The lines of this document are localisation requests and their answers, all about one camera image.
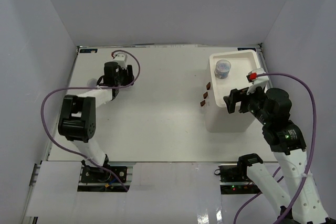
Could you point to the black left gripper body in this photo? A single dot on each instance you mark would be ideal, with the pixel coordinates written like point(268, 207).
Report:
point(124, 79)

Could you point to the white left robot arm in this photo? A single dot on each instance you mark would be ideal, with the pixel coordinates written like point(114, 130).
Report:
point(77, 122)

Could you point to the dark label sticker left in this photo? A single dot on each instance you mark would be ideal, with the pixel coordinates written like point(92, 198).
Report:
point(88, 51)

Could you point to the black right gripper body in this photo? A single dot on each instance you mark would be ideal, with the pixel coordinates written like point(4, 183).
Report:
point(251, 103)

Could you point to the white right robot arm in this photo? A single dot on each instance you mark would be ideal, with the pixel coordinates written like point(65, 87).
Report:
point(300, 203)

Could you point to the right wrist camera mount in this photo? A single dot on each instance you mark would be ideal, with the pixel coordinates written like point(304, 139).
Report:
point(257, 80)

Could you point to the brown top drawer handle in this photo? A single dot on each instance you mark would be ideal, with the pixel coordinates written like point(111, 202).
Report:
point(208, 86)

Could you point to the paperclip jar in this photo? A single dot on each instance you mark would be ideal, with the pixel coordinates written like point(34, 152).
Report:
point(92, 83)
point(222, 69)

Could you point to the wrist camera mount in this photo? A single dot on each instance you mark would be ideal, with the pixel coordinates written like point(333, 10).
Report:
point(257, 80)
point(121, 59)

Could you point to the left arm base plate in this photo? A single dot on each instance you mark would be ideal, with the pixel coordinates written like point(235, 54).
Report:
point(96, 175)

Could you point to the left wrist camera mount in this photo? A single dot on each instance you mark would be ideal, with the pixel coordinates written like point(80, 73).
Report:
point(121, 59)

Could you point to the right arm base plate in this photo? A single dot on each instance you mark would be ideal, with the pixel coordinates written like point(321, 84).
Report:
point(232, 181)

